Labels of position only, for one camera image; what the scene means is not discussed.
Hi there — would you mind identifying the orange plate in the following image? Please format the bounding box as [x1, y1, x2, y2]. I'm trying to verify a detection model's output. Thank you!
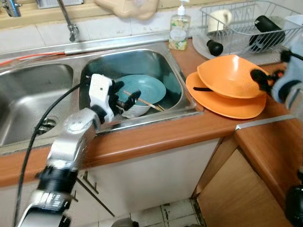
[186, 71, 267, 120]

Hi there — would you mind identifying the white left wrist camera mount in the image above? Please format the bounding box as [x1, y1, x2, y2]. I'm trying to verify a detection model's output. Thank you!
[89, 74, 115, 122]

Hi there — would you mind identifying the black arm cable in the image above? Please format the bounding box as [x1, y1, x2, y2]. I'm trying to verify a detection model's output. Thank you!
[13, 83, 91, 227]
[280, 49, 303, 62]

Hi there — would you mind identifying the wire dish rack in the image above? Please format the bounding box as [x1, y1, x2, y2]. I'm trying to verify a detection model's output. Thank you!
[199, 0, 303, 55]

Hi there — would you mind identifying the clear soap pump bottle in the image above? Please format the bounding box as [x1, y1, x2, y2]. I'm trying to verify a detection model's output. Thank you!
[169, 0, 191, 51]

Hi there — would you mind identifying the beige cloth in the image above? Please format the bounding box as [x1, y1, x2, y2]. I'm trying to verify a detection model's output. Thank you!
[94, 0, 159, 20]

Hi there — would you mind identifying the wooden chopstick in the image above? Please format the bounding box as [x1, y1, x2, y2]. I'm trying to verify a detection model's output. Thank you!
[124, 90, 165, 112]

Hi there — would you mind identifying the steel cabinet handle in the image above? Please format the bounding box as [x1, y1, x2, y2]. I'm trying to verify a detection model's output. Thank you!
[76, 171, 115, 218]

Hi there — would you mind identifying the black bottle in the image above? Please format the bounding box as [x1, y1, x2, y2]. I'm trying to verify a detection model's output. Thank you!
[249, 15, 286, 52]

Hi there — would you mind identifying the cream mug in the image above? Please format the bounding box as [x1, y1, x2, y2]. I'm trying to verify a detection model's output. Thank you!
[208, 9, 232, 33]

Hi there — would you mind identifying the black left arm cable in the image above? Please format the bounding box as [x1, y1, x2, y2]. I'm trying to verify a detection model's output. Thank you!
[13, 83, 91, 227]

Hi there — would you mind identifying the white drain tray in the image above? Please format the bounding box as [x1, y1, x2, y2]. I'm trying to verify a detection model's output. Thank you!
[192, 26, 303, 65]

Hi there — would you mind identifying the orange bowl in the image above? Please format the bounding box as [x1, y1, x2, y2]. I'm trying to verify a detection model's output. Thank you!
[197, 54, 268, 99]

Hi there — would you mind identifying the small black round object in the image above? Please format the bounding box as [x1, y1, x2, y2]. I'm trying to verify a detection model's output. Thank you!
[206, 39, 224, 57]

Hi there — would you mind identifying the white bowl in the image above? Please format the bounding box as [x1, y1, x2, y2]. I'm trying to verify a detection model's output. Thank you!
[121, 102, 155, 119]

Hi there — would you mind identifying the steel double sink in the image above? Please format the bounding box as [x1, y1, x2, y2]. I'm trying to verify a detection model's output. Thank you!
[0, 40, 199, 154]

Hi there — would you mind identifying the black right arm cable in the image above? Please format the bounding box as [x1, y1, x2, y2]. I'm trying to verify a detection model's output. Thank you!
[280, 49, 303, 62]

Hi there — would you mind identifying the wooden cabinet door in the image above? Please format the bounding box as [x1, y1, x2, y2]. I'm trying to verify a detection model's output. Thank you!
[196, 148, 293, 227]

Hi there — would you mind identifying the teal plate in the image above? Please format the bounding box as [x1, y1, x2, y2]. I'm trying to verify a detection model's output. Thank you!
[114, 74, 167, 107]

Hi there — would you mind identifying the steel faucet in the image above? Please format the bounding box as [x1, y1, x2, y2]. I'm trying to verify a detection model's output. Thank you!
[57, 0, 80, 42]

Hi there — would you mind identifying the white cabinet front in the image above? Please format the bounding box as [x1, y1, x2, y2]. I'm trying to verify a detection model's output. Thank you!
[0, 137, 222, 227]

